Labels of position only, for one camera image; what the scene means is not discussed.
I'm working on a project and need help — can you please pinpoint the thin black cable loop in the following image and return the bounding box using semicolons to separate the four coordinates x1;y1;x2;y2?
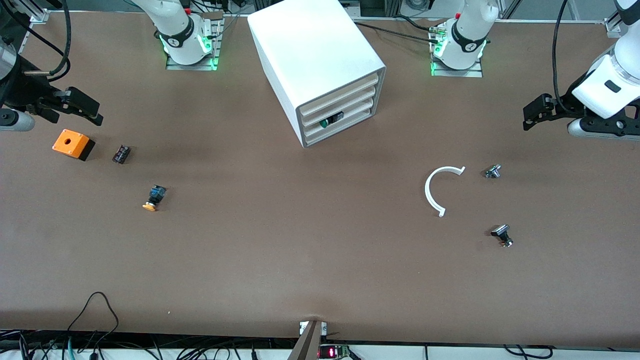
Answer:
66;291;120;346

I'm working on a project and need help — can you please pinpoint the device with red display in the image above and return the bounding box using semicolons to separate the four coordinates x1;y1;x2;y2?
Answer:
318;344;351;360

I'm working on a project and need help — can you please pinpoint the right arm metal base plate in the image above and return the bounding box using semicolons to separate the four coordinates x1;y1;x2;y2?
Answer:
165;12;222;71

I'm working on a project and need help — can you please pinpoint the black base cable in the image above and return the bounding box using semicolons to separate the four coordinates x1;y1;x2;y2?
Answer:
354;21;437;45

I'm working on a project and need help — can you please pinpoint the grey camera mount beam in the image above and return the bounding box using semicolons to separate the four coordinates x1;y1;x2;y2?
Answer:
287;320;328;360

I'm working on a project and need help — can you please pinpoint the white C-shaped ring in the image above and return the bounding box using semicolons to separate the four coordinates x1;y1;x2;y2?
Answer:
424;165;467;218

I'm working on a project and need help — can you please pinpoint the black push button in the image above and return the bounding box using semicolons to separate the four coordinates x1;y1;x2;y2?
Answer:
490;224;514;248

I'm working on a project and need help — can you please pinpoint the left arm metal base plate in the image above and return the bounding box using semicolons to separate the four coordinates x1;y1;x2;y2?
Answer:
430;20;484;78

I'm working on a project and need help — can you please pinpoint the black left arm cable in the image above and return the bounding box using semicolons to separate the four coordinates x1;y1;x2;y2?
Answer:
551;0;571;113

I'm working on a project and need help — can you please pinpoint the yellow push button blue body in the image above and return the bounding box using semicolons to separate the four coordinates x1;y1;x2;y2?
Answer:
142;185;167;212

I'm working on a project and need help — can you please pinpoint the orange button enclosure box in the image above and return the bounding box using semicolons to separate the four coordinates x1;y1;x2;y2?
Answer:
52;129;96;162

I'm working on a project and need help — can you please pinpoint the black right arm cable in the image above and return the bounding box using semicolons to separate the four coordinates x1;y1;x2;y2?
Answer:
0;0;71;81

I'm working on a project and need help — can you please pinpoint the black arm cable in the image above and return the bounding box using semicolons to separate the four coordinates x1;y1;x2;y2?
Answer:
0;0;71;81
551;0;571;113

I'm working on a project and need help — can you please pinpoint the white drawer cabinet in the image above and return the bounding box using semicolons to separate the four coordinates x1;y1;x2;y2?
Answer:
247;0;387;149

